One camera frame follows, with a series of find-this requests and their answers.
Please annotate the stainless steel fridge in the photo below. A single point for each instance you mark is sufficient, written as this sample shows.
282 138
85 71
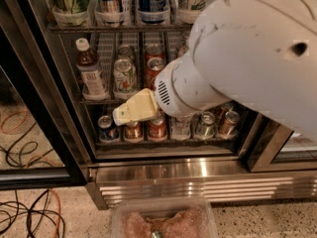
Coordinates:
122 170

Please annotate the clear plastic food container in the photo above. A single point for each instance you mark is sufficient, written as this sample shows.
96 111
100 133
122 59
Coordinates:
165 217

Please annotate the gold can bottom rear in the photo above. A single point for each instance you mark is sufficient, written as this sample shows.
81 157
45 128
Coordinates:
222 109

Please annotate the red coke can front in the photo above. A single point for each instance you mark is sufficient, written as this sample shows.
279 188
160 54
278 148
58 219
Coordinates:
153 68

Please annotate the blue can bottom shelf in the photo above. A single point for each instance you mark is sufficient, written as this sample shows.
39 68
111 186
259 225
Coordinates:
107 129

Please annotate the silver green can bottom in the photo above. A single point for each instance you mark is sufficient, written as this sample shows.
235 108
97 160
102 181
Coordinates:
205 126

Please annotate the orange can bottom front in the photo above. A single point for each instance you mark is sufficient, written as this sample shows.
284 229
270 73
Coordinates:
133 131

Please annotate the red coke can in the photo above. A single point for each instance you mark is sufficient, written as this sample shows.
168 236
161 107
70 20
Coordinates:
154 51
153 68

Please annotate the fridge sliding door right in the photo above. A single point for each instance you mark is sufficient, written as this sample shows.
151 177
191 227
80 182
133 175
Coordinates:
277 148

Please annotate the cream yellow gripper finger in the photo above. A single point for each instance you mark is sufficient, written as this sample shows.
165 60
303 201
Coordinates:
140 107

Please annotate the red can bottom front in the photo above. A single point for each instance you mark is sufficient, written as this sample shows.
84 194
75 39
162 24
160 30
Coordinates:
157 128

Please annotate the white green can front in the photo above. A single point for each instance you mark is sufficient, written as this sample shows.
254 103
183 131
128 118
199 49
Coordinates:
125 75

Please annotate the white green can rear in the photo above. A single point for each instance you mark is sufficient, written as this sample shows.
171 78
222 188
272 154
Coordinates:
126 51

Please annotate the small water bottle bottom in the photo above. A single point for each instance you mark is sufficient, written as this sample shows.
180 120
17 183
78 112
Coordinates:
181 128

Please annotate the red coke can rear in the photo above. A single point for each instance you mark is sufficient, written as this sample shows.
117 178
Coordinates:
154 51

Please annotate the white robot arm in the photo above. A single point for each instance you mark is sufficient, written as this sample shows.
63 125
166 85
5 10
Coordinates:
260 53

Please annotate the tea bottle left middle shelf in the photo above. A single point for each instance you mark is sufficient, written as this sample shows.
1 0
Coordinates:
90 69

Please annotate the white green can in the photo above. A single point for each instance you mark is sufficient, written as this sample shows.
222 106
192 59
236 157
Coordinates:
126 51
125 75

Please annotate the water bottle middle shelf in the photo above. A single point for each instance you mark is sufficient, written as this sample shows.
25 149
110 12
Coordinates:
182 48

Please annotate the black fridge door left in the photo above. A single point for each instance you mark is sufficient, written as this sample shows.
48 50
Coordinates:
41 125

